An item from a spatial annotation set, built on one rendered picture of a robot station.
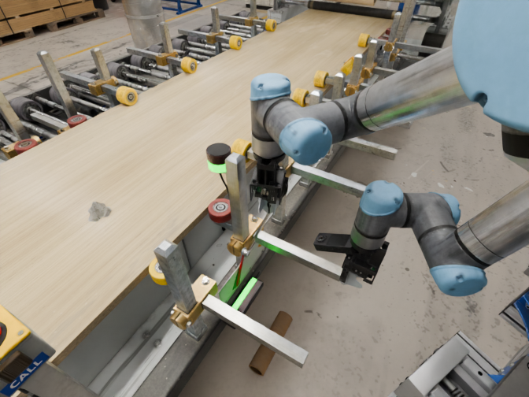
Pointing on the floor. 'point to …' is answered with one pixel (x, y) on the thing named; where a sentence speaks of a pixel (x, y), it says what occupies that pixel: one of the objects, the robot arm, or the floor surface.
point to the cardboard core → (261, 361)
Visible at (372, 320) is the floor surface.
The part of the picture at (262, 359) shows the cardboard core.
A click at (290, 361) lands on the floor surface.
